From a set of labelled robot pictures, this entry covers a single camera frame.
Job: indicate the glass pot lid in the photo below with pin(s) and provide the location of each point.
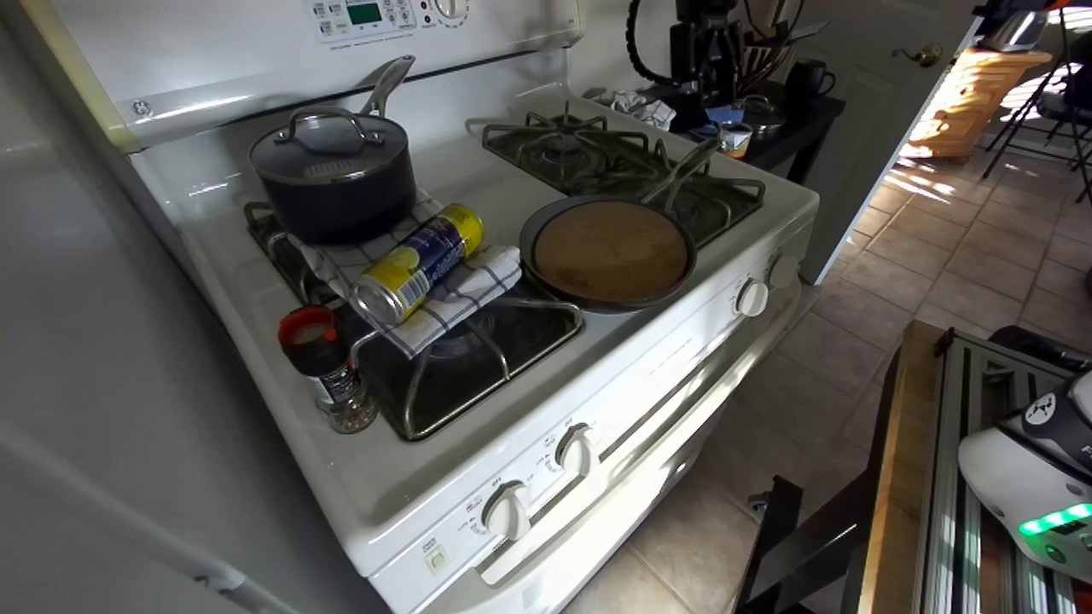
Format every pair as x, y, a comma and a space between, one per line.
328, 137

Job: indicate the small blue item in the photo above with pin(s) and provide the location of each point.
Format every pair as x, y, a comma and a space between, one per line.
725, 116

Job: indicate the black side table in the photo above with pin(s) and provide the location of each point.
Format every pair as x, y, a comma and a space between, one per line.
814, 131

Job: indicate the white striped dish towel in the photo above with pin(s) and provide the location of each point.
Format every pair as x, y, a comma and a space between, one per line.
465, 302

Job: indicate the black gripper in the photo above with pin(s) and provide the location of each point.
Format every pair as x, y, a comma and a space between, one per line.
703, 36

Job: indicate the small white cup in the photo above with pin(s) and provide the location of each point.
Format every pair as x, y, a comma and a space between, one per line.
733, 140

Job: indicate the black mug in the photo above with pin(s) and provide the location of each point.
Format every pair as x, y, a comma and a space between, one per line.
806, 82

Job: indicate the wooden edged metal cart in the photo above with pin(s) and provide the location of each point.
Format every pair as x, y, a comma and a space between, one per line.
908, 478

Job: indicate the black metal stand frame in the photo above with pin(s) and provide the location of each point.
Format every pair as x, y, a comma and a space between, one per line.
787, 548

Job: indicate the dark chair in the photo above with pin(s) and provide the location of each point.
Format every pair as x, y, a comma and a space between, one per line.
1063, 108

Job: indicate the black burner grate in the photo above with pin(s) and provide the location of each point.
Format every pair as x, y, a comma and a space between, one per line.
262, 224
568, 155
411, 381
716, 206

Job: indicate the white gas stove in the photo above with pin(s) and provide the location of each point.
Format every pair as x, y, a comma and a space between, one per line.
341, 478

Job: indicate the tan cushioned furniture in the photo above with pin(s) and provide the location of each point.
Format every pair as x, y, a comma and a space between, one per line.
965, 105

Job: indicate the grey door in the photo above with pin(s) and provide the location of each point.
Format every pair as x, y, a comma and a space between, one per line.
873, 147

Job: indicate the white oven panel knob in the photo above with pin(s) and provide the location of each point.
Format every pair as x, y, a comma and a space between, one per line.
449, 9

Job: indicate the dark frying pan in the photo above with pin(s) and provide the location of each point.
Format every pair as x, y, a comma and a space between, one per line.
525, 248

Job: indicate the white stove burner knob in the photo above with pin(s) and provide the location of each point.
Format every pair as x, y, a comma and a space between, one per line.
501, 511
753, 297
574, 448

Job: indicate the crumpled foil wrapper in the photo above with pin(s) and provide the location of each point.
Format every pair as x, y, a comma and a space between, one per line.
641, 112

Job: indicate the woven patterned basket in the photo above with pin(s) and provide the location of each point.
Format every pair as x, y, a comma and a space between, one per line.
767, 71

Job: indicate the round wooden cork plate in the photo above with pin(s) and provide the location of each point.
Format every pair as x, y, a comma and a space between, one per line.
609, 254

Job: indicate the yellow and blue can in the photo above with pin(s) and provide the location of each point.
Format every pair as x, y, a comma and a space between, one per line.
414, 267

